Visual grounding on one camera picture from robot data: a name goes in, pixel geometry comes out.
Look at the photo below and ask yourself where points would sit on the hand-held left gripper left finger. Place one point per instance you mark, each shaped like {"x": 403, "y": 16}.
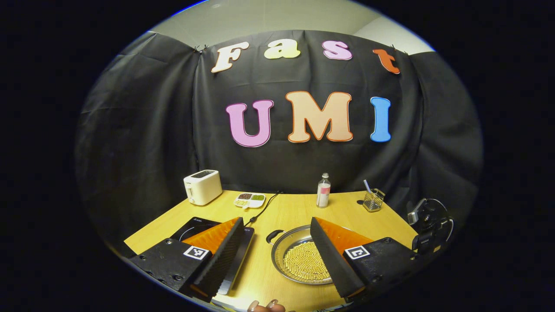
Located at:
{"x": 223, "y": 264}

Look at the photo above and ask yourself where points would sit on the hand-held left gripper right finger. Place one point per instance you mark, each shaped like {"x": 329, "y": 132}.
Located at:
{"x": 334, "y": 264}

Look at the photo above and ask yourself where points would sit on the black induction cooktop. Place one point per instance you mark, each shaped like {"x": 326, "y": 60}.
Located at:
{"x": 195, "y": 225}

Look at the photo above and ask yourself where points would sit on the stainless steel pot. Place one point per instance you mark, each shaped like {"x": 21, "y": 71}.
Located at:
{"x": 282, "y": 255}

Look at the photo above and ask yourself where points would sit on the pile of yellow soybeans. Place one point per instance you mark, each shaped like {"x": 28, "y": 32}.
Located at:
{"x": 303, "y": 262}

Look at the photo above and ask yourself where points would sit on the white divided bean dish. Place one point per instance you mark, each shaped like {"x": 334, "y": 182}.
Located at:
{"x": 250, "y": 205}

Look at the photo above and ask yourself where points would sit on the clear bottle pink label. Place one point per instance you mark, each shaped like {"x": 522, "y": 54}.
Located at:
{"x": 323, "y": 195}

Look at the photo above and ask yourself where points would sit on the white toaster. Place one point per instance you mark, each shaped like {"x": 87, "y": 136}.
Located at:
{"x": 204, "y": 188}

